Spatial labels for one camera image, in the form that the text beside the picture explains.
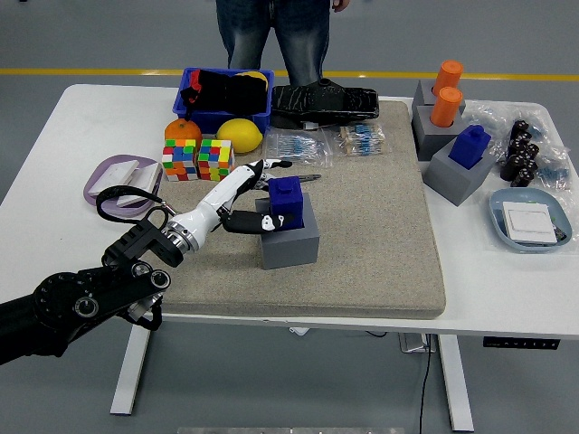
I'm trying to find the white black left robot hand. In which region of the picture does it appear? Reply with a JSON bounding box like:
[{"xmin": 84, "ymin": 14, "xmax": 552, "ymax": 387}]
[{"xmin": 174, "ymin": 158, "xmax": 295, "ymax": 248}]

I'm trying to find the blue square seal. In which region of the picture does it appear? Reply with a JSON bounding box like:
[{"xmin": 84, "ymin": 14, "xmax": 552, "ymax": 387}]
[
  {"xmin": 448, "ymin": 125, "xmax": 492, "ymax": 171},
  {"xmin": 266, "ymin": 175, "xmax": 305, "ymax": 231}
]

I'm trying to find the grey seal holder block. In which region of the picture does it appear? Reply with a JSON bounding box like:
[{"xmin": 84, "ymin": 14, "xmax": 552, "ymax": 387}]
[
  {"xmin": 410, "ymin": 105, "xmax": 465, "ymax": 162},
  {"xmin": 422, "ymin": 137, "xmax": 497, "ymax": 208},
  {"xmin": 412, "ymin": 80, "xmax": 467, "ymax": 114},
  {"xmin": 255, "ymin": 192, "xmax": 322, "ymax": 271}
]

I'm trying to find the orange cylinder seal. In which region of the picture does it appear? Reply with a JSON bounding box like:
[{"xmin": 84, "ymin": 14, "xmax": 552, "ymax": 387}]
[
  {"xmin": 429, "ymin": 86, "xmax": 464, "ymax": 128},
  {"xmin": 432, "ymin": 60, "xmax": 465, "ymax": 97}
]

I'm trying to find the multicoloured puzzle cube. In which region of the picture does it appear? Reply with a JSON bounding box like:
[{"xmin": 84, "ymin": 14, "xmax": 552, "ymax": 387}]
[
  {"xmin": 161, "ymin": 138, "xmax": 200, "ymax": 183},
  {"xmin": 197, "ymin": 138, "xmax": 236, "ymax": 183}
]

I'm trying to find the person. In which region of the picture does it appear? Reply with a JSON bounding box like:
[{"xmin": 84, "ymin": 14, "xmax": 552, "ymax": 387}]
[{"xmin": 215, "ymin": 0, "xmax": 332, "ymax": 87}]

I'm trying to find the yellow lemon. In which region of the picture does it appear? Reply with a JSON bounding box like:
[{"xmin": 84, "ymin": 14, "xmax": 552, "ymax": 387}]
[{"xmin": 215, "ymin": 118, "xmax": 264, "ymax": 154}]

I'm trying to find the orange fruit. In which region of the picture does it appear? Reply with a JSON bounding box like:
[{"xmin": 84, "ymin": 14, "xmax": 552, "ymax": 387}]
[{"xmin": 164, "ymin": 118, "xmax": 204, "ymax": 144}]

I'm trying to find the blue plastic bin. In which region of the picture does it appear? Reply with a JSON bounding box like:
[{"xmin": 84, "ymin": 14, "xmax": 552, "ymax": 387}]
[{"xmin": 173, "ymin": 67, "xmax": 276, "ymax": 136}]

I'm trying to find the purple tray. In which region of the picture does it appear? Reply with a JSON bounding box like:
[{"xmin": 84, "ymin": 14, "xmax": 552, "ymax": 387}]
[{"xmin": 82, "ymin": 154, "xmax": 164, "ymax": 218}]

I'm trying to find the clear bag of resistors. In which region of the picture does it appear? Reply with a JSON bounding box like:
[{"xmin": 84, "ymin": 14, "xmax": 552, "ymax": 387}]
[
  {"xmin": 261, "ymin": 128, "xmax": 335, "ymax": 169},
  {"xmin": 332, "ymin": 122, "xmax": 388, "ymax": 158}
]

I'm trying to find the black wrapped device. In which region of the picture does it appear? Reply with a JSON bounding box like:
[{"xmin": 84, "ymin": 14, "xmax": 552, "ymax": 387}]
[{"xmin": 271, "ymin": 78, "xmax": 380, "ymax": 130}]

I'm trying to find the black cloth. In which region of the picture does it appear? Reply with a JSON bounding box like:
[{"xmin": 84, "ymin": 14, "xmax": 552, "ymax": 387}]
[{"xmin": 180, "ymin": 69, "xmax": 269, "ymax": 114}]

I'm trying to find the red item in bin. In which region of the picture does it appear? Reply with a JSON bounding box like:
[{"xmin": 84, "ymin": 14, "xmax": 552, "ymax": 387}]
[{"xmin": 183, "ymin": 71, "xmax": 203, "ymax": 108}]

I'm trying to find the grey-brown mat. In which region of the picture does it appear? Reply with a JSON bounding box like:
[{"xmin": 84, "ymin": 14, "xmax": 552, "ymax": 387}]
[{"xmin": 133, "ymin": 99, "xmax": 448, "ymax": 320}]

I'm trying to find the crumpled clear plastic bag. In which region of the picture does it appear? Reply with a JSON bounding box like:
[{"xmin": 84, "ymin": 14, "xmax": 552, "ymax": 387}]
[{"xmin": 463, "ymin": 99, "xmax": 572, "ymax": 191}]

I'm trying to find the white table leg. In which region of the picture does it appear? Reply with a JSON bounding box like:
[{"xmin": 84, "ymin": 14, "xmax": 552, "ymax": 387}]
[
  {"xmin": 109, "ymin": 319, "xmax": 154, "ymax": 416},
  {"xmin": 436, "ymin": 334, "xmax": 475, "ymax": 432}
]

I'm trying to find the grey box under table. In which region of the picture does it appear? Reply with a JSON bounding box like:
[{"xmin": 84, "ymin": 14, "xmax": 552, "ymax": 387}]
[{"xmin": 397, "ymin": 333, "xmax": 438, "ymax": 354}]

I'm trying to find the light blue tray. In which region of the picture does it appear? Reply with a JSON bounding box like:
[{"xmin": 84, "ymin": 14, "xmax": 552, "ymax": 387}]
[{"xmin": 489, "ymin": 187, "xmax": 574, "ymax": 253}]

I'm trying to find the small circuit board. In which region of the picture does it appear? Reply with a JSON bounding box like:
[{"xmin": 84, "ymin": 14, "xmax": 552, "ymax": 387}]
[{"xmin": 550, "ymin": 216, "xmax": 569, "ymax": 243}]

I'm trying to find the black table control panel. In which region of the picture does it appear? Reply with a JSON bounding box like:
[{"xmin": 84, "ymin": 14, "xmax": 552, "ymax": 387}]
[{"xmin": 481, "ymin": 336, "xmax": 561, "ymax": 352}]

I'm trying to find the white switch panel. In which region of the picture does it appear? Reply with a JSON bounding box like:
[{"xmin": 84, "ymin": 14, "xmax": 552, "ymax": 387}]
[
  {"xmin": 501, "ymin": 201, "xmax": 558, "ymax": 246},
  {"xmin": 116, "ymin": 162, "xmax": 163, "ymax": 208},
  {"xmin": 88, "ymin": 160, "xmax": 140, "ymax": 197}
]

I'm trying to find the black power cable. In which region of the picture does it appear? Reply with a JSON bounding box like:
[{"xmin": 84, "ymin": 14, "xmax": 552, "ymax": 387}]
[{"xmin": 418, "ymin": 334, "xmax": 433, "ymax": 434}]

